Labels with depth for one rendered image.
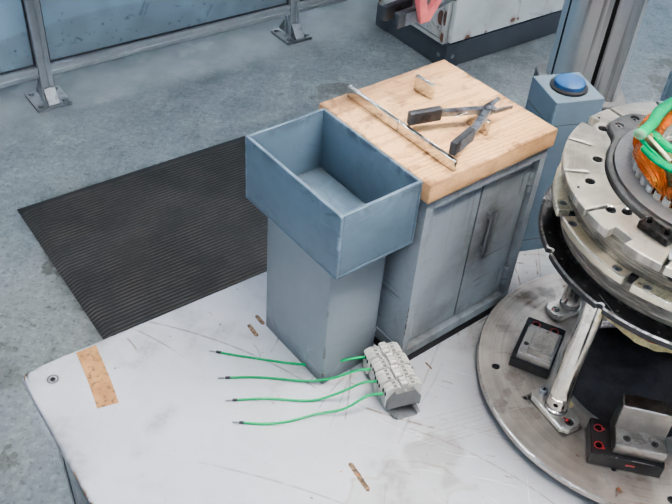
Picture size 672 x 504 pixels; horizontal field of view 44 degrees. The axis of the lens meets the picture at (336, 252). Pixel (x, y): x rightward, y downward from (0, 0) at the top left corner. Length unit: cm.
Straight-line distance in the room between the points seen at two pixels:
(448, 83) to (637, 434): 46
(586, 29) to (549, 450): 62
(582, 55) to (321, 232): 61
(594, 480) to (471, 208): 33
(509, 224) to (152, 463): 51
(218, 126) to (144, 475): 204
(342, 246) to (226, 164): 186
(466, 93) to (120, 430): 56
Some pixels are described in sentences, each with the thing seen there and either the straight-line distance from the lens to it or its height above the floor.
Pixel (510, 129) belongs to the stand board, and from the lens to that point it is 97.
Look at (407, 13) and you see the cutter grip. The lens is 89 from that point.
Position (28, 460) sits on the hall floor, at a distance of 197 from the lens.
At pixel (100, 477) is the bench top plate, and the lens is 96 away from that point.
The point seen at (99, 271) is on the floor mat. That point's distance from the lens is 232.
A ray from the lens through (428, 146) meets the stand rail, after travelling 90.
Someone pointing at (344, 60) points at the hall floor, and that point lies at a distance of 330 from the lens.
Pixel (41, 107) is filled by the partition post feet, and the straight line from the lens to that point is 302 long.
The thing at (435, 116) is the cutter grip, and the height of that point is 109.
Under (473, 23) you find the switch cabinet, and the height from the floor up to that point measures 17.
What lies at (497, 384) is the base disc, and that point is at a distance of 103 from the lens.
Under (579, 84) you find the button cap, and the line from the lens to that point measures 114.
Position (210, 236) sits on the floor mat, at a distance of 240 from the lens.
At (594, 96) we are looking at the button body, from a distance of 114.
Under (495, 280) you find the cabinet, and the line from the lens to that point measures 111.
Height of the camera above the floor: 157
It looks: 41 degrees down
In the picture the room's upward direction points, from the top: 5 degrees clockwise
